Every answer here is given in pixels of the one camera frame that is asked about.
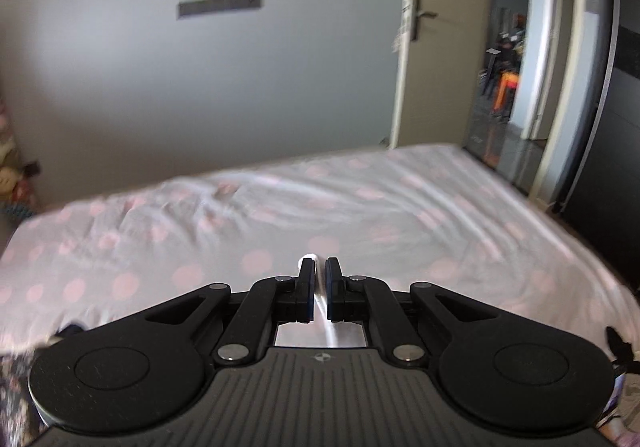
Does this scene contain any black sliding wardrobe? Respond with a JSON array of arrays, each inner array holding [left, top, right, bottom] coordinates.
[[560, 0, 640, 288]]

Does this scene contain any white fleece sweatshirt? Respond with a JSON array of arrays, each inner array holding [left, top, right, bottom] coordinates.
[[274, 253, 368, 349]]

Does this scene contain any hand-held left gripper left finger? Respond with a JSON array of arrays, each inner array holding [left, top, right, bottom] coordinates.
[[95, 258, 317, 368]]

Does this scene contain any orange lit object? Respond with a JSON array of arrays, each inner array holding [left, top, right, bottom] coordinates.
[[492, 69, 521, 118]]

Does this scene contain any column of plush toys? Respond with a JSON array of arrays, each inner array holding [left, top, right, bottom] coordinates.
[[0, 97, 43, 220]]

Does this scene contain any bed with polka dot sheet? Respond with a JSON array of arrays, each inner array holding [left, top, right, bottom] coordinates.
[[0, 142, 640, 378]]

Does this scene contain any grey wall switch panel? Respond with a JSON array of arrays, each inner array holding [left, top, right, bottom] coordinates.
[[177, 0, 263, 20]]

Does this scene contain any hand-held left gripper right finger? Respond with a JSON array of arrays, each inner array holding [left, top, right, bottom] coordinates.
[[325, 257, 551, 368]]

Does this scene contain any dark door handle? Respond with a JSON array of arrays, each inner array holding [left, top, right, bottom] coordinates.
[[412, 0, 438, 42]]

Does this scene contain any cream door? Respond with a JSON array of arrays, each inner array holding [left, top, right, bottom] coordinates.
[[387, 0, 493, 150]]

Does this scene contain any dark floral garment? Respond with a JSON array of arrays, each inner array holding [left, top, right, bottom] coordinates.
[[0, 352, 51, 447]]

